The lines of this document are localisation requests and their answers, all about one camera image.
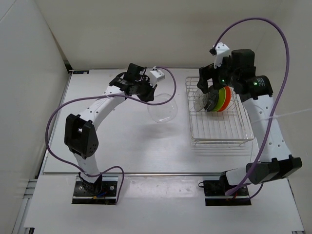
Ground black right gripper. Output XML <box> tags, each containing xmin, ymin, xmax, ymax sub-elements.
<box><xmin>196</xmin><ymin>56</ymin><xmax>238</xmax><ymax>95</ymax></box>

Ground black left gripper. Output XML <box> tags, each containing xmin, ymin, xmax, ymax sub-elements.
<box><xmin>134</xmin><ymin>77</ymin><xmax>157</xmax><ymax>103</ymax></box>

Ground lime green plate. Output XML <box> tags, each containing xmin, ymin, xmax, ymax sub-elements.
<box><xmin>213</xmin><ymin>87</ymin><xmax>227</xmax><ymax>112</ymax></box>

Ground black plate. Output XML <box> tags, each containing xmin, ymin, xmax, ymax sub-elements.
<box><xmin>204</xmin><ymin>89</ymin><xmax>219</xmax><ymax>112</ymax></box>

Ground clear glass plate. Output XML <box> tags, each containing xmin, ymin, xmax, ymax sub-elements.
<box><xmin>147</xmin><ymin>98</ymin><xmax>178</xmax><ymax>123</ymax></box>
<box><xmin>194</xmin><ymin>89</ymin><xmax>211</xmax><ymax>112</ymax></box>

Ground orange plate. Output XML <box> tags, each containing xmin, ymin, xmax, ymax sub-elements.
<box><xmin>222</xmin><ymin>86</ymin><xmax>232</xmax><ymax>111</ymax></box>

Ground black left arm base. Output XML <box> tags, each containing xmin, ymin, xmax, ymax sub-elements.
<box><xmin>72</xmin><ymin>176</ymin><xmax>118</xmax><ymax>205</ymax></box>

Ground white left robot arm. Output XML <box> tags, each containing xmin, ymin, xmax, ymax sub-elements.
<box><xmin>64</xmin><ymin>63</ymin><xmax>165</xmax><ymax>195</ymax></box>

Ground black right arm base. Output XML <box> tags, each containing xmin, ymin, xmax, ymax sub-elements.
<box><xmin>198</xmin><ymin>173</ymin><xmax>251</xmax><ymax>206</ymax></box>

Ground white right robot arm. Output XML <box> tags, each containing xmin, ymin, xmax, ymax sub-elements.
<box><xmin>197</xmin><ymin>49</ymin><xmax>302</xmax><ymax>195</ymax></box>

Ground white zip tie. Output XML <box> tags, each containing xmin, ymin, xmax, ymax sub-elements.
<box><xmin>251</xmin><ymin>108</ymin><xmax>312</xmax><ymax>123</ymax></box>

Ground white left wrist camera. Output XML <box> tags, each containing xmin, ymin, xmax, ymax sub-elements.
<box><xmin>147</xmin><ymin>67</ymin><xmax>165</xmax><ymax>87</ymax></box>

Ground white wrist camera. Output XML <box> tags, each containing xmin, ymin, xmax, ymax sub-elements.
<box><xmin>147</xmin><ymin>67</ymin><xmax>165</xmax><ymax>87</ymax></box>
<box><xmin>209</xmin><ymin>42</ymin><xmax>231</xmax><ymax>69</ymax></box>

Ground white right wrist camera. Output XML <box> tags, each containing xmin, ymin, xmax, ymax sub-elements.
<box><xmin>209</xmin><ymin>42</ymin><xmax>231</xmax><ymax>69</ymax></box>

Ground chrome wire dish rack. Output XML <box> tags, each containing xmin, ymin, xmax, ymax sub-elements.
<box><xmin>185</xmin><ymin>77</ymin><xmax>254</xmax><ymax>147</ymax></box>

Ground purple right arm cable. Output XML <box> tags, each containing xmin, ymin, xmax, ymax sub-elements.
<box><xmin>212</xmin><ymin>17</ymin><xmax>290</xmax><ymax>203</ymax></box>

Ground aluminium frame rail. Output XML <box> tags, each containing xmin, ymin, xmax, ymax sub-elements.
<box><xmin>41</xmin><ymin>172</ymin><xmax>291</xmax><ymax>176</ymax></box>

